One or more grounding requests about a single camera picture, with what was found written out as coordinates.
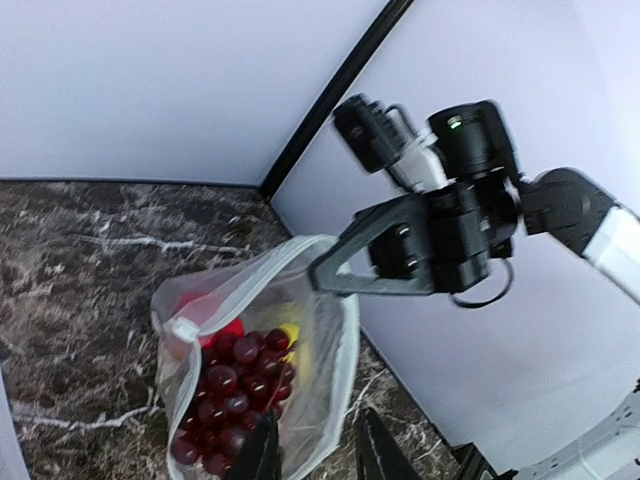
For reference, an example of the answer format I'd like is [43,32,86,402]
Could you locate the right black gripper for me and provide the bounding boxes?
[309,183,519,296]

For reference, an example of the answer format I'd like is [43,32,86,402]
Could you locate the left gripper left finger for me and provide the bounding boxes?
[223,412,282,480]

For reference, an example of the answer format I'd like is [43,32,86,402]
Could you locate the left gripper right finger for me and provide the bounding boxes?
[356,407,421,480]

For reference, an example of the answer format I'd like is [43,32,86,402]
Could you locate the dark red grape bunch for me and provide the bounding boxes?
[169,327,297,478]

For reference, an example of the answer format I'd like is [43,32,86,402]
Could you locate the yellow bell pepper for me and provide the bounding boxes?
[279,302,312,385]

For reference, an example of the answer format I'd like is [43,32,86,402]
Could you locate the clear zip top bag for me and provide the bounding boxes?
[151,235,360,479]

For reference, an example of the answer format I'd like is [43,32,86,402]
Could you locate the red bell pepper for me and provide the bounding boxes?
[173,290,246,348]

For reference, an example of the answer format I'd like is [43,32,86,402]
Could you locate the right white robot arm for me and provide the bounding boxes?
[309,169,639,309]

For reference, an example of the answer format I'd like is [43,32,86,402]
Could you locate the right black frame post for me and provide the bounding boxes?
[258,0,414,202]

